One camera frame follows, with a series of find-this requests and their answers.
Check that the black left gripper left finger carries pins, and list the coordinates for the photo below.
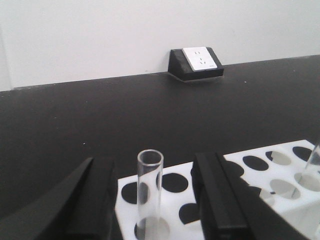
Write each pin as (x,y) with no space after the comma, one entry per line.
(81,207)

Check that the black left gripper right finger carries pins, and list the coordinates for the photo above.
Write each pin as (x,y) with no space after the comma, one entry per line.
(253,195)

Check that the short clear glass tube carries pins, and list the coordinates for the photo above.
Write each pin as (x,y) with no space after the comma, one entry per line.
(149,187)

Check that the tall clear glass tube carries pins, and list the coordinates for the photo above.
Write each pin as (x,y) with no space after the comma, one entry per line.
(309,178)

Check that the white test tube rack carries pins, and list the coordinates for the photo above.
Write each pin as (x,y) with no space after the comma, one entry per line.
(180,219)

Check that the black base white power socket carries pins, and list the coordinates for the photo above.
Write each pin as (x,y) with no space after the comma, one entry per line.
(193,64)

